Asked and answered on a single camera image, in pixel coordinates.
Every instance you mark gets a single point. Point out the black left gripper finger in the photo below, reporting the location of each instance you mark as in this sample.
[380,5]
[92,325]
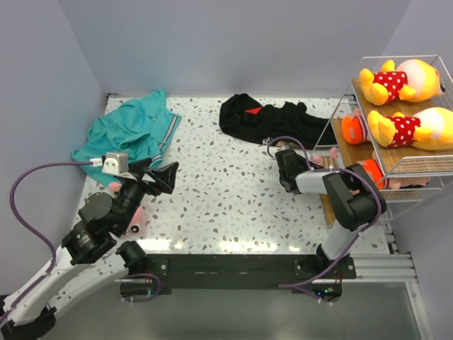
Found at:
[152,166]
[165,178]

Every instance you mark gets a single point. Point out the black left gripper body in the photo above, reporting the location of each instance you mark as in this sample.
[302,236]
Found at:
[132,195]

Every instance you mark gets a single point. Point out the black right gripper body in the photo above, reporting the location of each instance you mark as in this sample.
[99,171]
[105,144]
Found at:
[304,163]

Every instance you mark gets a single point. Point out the pink pig plush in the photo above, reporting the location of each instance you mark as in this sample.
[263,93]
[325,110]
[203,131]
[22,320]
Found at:
[326,158]
[136,222]

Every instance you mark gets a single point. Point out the black-haired doll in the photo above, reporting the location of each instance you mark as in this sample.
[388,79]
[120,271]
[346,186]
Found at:
[383,182]
[354,128]

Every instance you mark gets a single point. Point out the yellow polka-dot plush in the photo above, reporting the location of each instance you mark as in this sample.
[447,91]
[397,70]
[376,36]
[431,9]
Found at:
[412,80]
[429,129]

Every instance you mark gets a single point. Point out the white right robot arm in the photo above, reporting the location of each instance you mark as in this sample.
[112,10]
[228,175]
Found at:
[355,200]

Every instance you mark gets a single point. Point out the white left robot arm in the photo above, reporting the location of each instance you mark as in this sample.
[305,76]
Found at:
[91,254]

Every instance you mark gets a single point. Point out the teal striped-trim shirt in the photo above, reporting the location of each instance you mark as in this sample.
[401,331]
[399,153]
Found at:
[141,127]

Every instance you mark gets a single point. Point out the black printed shirt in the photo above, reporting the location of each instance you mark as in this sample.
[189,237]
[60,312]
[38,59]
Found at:
[242,117]

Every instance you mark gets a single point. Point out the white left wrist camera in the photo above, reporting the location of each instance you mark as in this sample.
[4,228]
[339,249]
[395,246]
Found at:
[115,163]

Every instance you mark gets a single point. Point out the white wire wooden shelf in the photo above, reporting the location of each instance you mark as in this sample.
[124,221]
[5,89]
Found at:
[404,161]

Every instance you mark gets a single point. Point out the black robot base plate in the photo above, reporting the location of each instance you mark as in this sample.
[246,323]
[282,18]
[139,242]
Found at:
[233,271]

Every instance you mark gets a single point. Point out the aluminium frame rail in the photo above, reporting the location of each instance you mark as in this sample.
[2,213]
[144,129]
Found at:
[388,268]

